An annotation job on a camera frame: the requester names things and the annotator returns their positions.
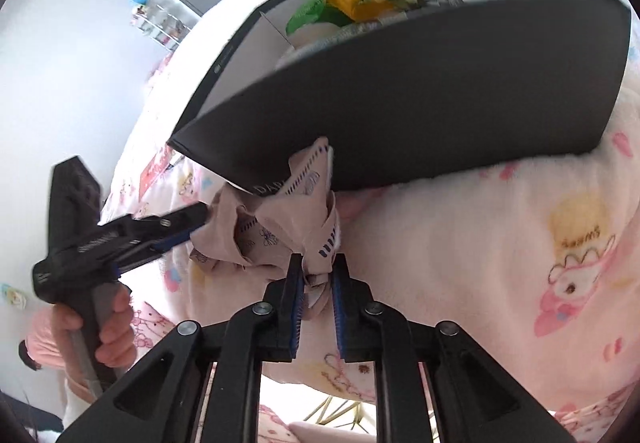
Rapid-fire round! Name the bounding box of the person's left forearm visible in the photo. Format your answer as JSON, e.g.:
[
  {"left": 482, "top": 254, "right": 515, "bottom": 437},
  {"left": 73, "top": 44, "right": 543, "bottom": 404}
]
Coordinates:
[{"left": 20, "top": 310, "right": 101, "bottom": 429}]

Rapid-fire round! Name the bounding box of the small wall sticker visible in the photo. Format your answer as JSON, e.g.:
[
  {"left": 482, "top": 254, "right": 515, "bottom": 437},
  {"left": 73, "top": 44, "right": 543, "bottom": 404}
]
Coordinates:
[{"left": 0, "top": 283, "right": 27, "bottom": 310}]

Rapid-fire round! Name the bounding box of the red packet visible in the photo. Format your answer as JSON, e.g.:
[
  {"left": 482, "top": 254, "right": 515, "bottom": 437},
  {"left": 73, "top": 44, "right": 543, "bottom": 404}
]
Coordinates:
[{"left": 139, "top": 147, "right": 177, "bottom": 202}]

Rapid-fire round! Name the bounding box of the black cardboard box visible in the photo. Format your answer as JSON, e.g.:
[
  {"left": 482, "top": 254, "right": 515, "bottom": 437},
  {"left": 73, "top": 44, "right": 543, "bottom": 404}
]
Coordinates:
[{"left": 167, "top": 0, "right": 632, "bottom": 191}]

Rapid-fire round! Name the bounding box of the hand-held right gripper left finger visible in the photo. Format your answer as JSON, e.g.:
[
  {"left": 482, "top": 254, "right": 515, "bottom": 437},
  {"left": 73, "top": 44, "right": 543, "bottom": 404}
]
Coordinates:
[{"left": 57, "top": 253, "right": 306, "bottom": 443}]

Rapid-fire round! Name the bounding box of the person's left hand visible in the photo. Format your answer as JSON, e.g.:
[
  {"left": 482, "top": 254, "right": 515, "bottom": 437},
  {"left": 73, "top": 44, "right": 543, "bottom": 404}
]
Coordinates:
[{"left": 50, "top": 293, "right": 138, "bottom": 369}]

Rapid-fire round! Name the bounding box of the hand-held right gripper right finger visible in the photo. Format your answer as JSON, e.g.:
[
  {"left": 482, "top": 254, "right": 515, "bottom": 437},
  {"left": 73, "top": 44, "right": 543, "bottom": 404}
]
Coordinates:
[{"left": 331, "top": 253, "right": 576, "bottom": 443}]

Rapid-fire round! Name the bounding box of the pink cat print sheet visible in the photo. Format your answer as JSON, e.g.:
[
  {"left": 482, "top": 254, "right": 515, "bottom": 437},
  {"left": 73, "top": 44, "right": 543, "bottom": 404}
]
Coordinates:
[{"left": 120, "top": 300, "right": 640, "bottom": 443}]

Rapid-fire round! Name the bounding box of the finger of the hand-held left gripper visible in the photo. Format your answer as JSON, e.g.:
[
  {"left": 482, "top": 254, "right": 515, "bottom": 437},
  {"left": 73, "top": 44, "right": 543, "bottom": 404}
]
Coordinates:
[
  {"left": 131, "top": 202, "right": 210, "bottom": 249},
  {"left": 114, "top": 230, "right": 195, "bottom": 282}
]

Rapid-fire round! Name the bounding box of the pink cartoon print blanket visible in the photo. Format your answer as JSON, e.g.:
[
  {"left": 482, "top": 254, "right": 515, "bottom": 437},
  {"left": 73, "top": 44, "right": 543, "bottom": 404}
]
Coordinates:
[{"left": 100, "top": 0, "right": 640, "bottom": 443}]

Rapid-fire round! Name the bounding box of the beige patterned cloth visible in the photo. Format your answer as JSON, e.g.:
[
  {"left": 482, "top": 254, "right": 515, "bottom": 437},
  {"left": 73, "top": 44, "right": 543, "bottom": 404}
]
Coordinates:
[{"left": 190, "top": 137, "right": 343, "bottom": 321}]

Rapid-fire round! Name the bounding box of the green snack packet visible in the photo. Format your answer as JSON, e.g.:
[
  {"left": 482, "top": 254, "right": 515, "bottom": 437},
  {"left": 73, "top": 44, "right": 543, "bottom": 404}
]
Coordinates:
[{"left": 286, "top": 0, "right": 343, "bottom": 35}]

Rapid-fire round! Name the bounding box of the wire shelf rack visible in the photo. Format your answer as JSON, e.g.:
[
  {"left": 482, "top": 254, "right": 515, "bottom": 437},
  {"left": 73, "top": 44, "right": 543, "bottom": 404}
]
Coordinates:
[{"left": 131, "top": 0, "right": 193, "bottom": 51}]

